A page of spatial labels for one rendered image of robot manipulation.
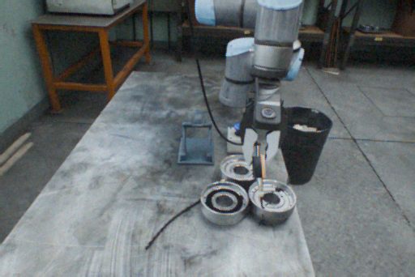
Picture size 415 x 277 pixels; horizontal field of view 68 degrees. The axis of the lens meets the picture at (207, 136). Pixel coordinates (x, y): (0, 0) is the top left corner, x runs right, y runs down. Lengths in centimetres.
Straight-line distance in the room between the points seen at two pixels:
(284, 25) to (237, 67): 55
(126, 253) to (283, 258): 30
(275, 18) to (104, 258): 54
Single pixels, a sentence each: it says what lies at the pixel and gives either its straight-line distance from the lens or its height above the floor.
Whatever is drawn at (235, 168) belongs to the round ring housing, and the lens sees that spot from 80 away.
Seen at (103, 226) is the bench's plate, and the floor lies 80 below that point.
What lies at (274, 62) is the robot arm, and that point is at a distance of 59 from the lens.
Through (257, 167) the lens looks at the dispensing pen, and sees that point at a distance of 65.
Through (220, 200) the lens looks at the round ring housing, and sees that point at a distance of 72.
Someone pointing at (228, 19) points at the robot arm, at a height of 117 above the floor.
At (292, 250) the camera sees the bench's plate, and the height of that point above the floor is 80.
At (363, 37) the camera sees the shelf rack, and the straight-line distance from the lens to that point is 442.
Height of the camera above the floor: 130
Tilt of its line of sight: 32 degrees down
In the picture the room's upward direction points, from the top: 2 degrees clockwise
